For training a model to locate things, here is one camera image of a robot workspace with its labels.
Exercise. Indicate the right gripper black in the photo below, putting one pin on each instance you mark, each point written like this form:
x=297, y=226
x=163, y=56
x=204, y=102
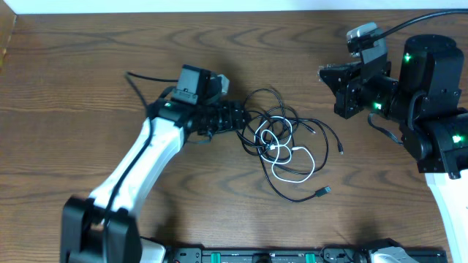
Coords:
x=346, y=91

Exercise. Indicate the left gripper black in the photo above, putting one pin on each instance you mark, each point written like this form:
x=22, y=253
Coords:
x=233, y=120

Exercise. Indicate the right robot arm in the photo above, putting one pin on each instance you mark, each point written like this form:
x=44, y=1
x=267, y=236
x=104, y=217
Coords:
x=424, y=103

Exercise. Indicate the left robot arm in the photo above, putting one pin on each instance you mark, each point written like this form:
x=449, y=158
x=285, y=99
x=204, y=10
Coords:
x=103, y=226

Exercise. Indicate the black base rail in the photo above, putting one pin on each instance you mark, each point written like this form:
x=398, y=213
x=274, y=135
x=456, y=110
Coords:
x=384, y=250

